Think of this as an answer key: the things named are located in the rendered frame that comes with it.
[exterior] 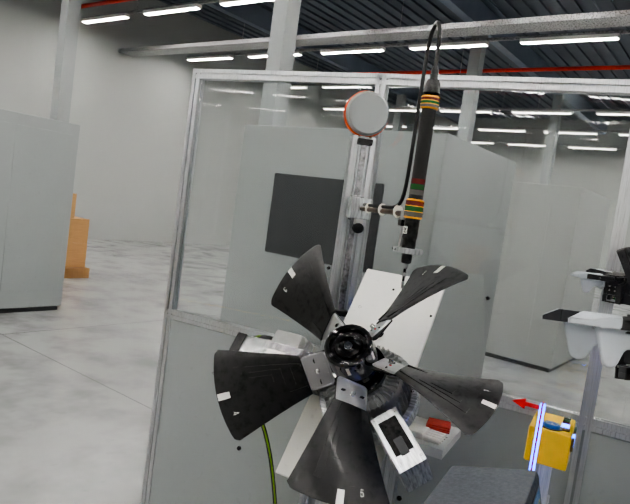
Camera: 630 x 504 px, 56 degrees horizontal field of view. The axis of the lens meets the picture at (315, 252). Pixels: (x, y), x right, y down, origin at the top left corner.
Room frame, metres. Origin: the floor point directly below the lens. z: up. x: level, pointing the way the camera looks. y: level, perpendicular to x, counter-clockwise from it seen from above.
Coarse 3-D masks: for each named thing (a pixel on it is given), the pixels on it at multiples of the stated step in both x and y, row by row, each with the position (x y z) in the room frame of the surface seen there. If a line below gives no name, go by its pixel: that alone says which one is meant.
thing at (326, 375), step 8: (320, 352) 1.45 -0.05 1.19; (304, 360) 1.45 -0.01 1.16; (312, 360) 1.45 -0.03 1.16; (320, 360) 1.45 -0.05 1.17; (304, 368) 1.45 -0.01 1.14; (312, 368) 1.45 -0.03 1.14; (320, 368) 1.45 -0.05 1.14; (328, 368) 1.45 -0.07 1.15; (312, 376) 1.45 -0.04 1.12; (320, 376) 1.45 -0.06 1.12; (328, 376) 1.45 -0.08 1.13; (312, 384) 1.45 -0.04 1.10; (320, 384) 1.45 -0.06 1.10; (328, 384) 1.45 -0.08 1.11
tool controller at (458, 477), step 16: (448, 480) 0.71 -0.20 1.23; (464, 480) 0.71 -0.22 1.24; (480, 480) 0.70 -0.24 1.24; (496, 480) 0.70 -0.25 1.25; (512, 480) 0.69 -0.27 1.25; (528, 480) 0.69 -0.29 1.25; (432, 496) 0.67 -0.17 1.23; (448, 496) 0.66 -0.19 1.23; (464, 496) 0.66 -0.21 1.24; (480, 496) 0.65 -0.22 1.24; (496, 496) 0.65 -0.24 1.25; (512, 496) 0.64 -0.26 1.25; (528, 496) 0.65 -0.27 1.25
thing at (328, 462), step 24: (336, 408) 1.33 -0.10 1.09; (360, 408) 1.37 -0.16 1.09; (336, 432) 1.29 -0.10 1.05; (360, 432) 1.33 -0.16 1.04; (312, 456) 1.25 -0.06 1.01; (336, 456) 1.26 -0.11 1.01; (360, 456) 1.29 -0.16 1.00; (288, 480) 1.21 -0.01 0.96; (312, 480) 1.22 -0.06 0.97; (336, 480) 1.23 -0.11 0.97; (360, 480) 1.25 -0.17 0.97
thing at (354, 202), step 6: (348, 198) 2.04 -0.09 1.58; (354, 198) 1.97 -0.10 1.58; (360, 198) 1.98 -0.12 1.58; (348, 204) 2.03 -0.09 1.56; (354, 204) 1.97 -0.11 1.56; (360, 204) 1.98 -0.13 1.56; (348, 210) 2.01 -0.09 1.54; (354, 210) 1.97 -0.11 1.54; (360, 210) 1.98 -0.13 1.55; (348, 216) 2.00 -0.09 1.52; (354, 216) 1.97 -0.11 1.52; (360, 216) 1.98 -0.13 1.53; (366, 216) 1.98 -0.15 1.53
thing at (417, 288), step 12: (420, 276) 1.61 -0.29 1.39; (432, 276) 1.56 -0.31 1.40; (444, 276) 1.52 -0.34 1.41; (456, 276) 1.49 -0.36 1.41; (408, 288) 1.59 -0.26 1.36; (420, 288) 1.52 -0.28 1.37; (432, 288) 1.49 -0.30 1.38; (444, 288) 1.47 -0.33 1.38; (396, 300) 1.58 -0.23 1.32; (408, 300) 1.50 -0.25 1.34; (420, 300) 1.46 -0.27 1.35; (396, 312) 1.47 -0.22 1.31
